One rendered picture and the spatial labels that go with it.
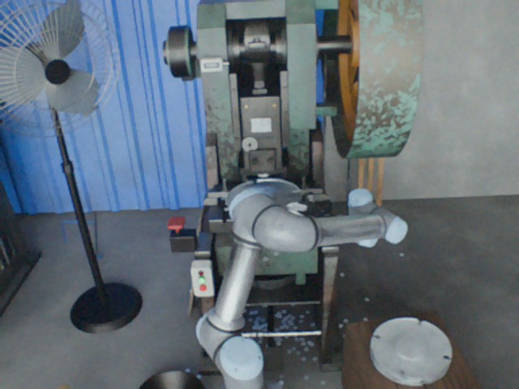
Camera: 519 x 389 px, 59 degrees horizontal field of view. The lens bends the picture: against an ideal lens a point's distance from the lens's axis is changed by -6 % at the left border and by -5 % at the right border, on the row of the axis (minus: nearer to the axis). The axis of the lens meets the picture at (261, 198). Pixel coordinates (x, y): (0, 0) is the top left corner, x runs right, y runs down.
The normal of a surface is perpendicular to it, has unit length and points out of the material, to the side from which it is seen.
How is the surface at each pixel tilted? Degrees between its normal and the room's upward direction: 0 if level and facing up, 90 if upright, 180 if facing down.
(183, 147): 90
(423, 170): 90
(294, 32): 90
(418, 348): 0
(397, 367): 0
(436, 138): 90
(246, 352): 7
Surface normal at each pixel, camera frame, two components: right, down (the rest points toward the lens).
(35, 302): -0.04, -0.87
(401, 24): -0.02, 0.18
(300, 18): -0.04, -0.26
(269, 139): 0.00, 0.50
